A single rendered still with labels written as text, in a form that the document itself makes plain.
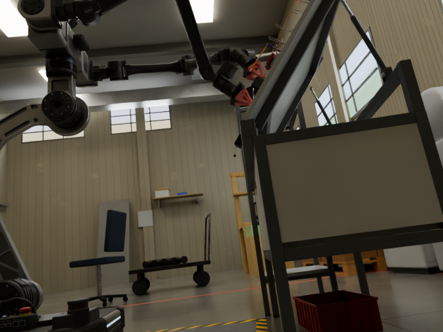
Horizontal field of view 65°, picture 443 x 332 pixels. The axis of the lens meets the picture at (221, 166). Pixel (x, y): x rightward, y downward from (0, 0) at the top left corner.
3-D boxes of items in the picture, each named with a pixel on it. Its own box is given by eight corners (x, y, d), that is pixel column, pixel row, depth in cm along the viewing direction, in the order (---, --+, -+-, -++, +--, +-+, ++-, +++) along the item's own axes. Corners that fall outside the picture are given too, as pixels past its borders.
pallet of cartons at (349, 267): (422, 265, 413) (411, 224, 425) (336, 277, 405) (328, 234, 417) (367, 263, 550) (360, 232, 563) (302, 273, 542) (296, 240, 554)
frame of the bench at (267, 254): (292, 387, 104) (252, 136, 124) (273, 316, 218) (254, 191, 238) (501, 365, 100) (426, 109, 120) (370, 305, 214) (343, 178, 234)
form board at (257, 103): (250, 183, 239) (248, 182, 240) (316, 62, 256) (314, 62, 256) (246, 120, 125) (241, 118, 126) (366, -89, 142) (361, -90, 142)
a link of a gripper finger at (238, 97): (256, 105, 156) (240, 95, 158) (258, 95, 150) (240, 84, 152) (247, 115, 154) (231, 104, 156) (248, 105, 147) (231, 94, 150)
